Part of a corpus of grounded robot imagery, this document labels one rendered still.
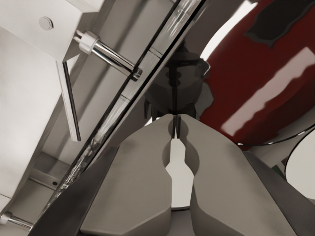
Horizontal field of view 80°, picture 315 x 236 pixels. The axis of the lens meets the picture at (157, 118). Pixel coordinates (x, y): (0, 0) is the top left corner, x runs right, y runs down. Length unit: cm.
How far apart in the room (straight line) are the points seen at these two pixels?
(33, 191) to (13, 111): 18
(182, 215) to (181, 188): 4
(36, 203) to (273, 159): 32
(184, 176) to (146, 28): 14
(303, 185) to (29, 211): 34
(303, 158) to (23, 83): 23
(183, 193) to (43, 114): 15
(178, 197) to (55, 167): 18
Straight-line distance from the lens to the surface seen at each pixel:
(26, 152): 24
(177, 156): 16
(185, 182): 19
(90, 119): 25
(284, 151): 18
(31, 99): 19
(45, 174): 30
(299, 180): 21
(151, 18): 20
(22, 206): 35
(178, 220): 23
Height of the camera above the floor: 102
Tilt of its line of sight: 60 degrees down
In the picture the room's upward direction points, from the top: 175 degrees counter-clockwise
